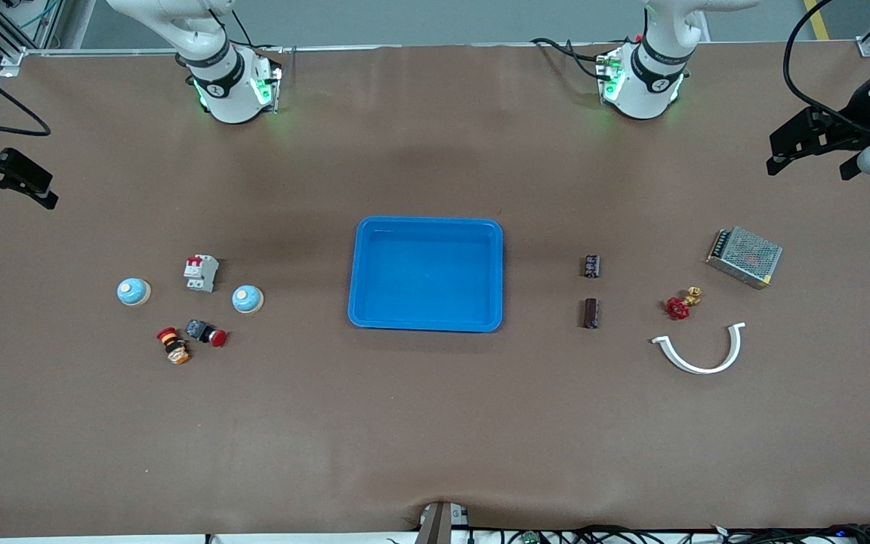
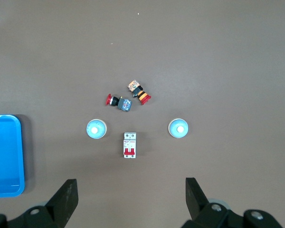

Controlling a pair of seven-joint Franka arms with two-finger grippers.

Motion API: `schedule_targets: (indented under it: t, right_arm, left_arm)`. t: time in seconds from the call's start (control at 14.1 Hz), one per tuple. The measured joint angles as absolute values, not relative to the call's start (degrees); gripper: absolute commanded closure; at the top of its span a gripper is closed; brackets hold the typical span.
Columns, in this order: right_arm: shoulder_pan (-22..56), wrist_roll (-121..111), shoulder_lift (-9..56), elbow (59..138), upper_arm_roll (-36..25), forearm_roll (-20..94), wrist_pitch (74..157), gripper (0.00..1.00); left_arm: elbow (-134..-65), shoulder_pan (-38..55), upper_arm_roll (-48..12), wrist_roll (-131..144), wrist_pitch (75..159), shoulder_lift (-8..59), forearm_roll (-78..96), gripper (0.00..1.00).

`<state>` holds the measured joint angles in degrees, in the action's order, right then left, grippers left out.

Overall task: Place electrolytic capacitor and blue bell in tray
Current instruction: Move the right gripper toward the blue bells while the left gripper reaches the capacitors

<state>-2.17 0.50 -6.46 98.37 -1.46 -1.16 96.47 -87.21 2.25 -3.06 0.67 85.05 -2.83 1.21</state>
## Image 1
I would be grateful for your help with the orange red push button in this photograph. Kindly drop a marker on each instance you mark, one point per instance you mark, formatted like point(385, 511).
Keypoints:
point(174, 347)

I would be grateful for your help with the metal mesh power supply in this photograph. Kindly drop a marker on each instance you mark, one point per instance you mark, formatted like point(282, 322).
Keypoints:
point(745, 257)

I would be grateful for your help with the large table cover mat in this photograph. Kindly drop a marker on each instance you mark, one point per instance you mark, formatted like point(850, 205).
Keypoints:
point(435, 423)

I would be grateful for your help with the blue plastic tray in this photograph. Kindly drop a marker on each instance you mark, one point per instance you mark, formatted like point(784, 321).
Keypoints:
point(427, 279)

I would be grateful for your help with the light blue call bell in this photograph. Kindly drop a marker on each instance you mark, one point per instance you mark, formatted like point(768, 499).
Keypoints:
point(247, 299)
point(133, 292)

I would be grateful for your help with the white curved pipe clamp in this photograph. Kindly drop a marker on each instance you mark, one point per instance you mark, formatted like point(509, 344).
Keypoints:
point(667, 352)

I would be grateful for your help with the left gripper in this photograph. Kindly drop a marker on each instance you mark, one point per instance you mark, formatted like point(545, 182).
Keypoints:
point(852, 119)

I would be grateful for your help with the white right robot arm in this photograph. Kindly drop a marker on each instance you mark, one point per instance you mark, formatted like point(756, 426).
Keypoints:
point(231, 98)

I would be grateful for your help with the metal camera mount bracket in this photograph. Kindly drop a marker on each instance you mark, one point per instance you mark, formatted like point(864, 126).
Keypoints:
point(435, 525)

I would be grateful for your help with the white circuit breaker red switch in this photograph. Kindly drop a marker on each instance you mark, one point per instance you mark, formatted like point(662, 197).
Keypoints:
point(201, 273)

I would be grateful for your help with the metal table edge rail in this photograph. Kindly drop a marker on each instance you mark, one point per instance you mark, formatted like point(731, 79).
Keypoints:
point(405, 47)

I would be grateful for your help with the black red emergency stop button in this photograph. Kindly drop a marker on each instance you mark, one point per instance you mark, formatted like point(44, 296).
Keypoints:
point(197, 329)

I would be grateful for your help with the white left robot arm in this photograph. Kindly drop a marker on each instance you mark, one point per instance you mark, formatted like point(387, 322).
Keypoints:
point(643, 91)

